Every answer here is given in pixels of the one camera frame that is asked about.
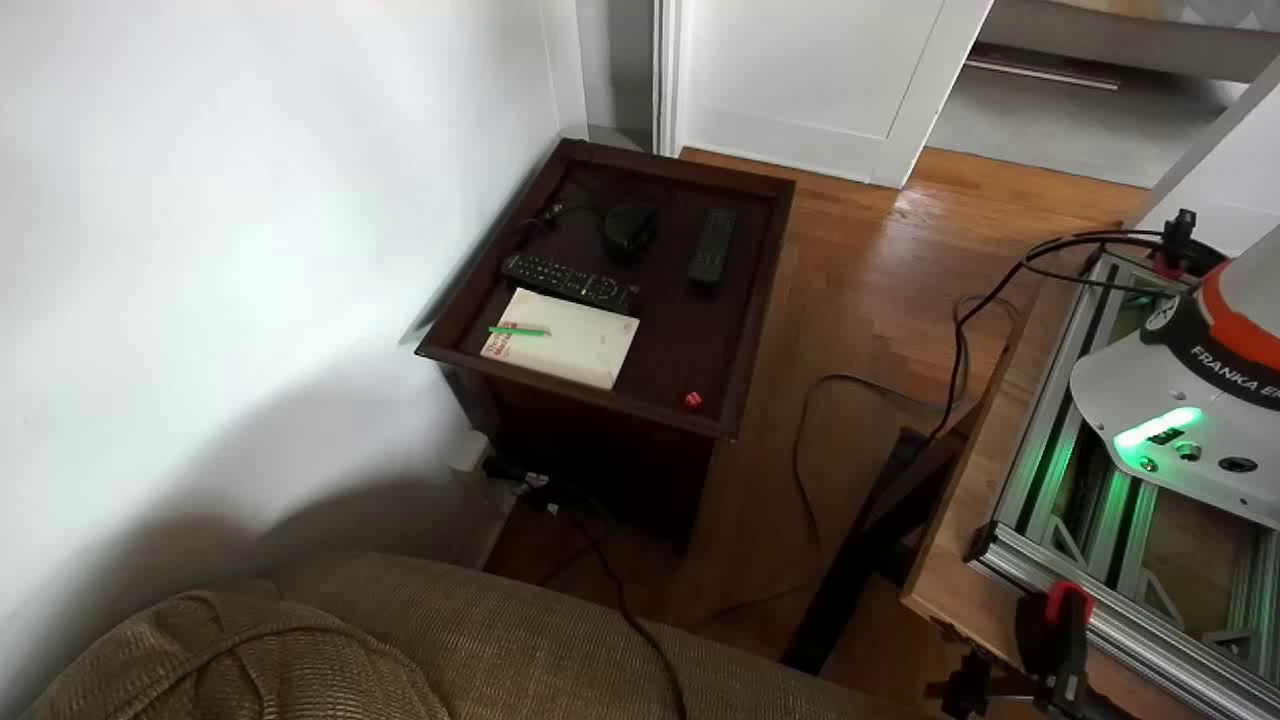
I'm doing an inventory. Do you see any white door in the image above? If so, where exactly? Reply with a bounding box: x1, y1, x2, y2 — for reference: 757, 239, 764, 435
651, 0, 1000, 192

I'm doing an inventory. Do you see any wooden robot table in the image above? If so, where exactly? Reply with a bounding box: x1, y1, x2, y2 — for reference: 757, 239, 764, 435
900, 266, 1280, 720

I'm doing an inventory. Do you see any black cable over couch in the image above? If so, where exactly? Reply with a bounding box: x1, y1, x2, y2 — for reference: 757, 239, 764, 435
523, 482, 692, 720

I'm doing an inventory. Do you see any narrow black remote control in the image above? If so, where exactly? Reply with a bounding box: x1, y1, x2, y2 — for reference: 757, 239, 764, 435
684, 207, 745, 293

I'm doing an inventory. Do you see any black table leg base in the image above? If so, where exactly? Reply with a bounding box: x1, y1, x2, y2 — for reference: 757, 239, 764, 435
778, 426, 968, 677

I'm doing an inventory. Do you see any aluminium profile frame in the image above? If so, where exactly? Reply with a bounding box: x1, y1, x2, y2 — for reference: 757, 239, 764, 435
966, 254, 1280, 720

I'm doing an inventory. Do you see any white notepad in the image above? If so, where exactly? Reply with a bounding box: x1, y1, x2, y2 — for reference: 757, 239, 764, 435
476, 285, 646, 394

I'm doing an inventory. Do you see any wide black remote control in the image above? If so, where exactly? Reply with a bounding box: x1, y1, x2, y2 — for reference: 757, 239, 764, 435
496, 248, 646, 322

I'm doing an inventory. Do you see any olive fabric couch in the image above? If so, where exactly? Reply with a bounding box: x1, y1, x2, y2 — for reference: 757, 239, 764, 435
24, 552, 925, 720

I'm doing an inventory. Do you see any dark wooden side table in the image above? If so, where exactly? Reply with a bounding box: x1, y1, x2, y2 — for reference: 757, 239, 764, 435
402, 138, 801, 558

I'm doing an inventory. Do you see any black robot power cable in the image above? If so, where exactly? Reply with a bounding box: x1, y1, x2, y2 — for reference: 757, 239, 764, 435
934, 228, 1195, 452

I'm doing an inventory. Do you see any dark floor cable loop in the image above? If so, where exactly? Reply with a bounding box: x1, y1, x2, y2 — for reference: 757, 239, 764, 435
790, 373, 935, 552

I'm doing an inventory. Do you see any red and black clamp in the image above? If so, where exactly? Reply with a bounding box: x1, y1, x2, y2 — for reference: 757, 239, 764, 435
1013, 576, 1099, 706
1151, 203, 1199, 288

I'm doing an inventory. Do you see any grey box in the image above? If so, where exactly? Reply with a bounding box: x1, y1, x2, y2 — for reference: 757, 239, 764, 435
450, 433, 519, 567

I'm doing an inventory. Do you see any small black device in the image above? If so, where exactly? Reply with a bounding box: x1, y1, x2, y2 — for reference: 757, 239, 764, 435
595, 197, 661, 266

